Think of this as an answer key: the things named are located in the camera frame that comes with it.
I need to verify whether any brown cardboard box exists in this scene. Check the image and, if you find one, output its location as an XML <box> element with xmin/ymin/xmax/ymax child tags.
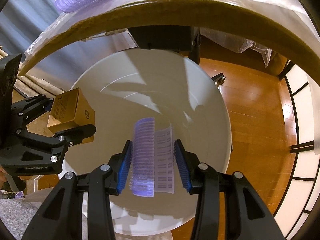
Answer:
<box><xmin>47</xmin><ymin>88</ymin><xmax>95</xmax><ymax>134</ymax></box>

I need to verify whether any white round trash bin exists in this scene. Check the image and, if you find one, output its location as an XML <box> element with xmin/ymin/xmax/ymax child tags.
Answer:
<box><xmin>63</xmin><ymin>48</ymin><xmax>232</xmax><ymax>236</ymax></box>

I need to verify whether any blue curtain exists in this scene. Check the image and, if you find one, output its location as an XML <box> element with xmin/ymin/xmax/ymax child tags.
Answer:
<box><xmin>1</xmin><ymin>0</ymin><xmax>137</xmax><ymax>90</ymax></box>

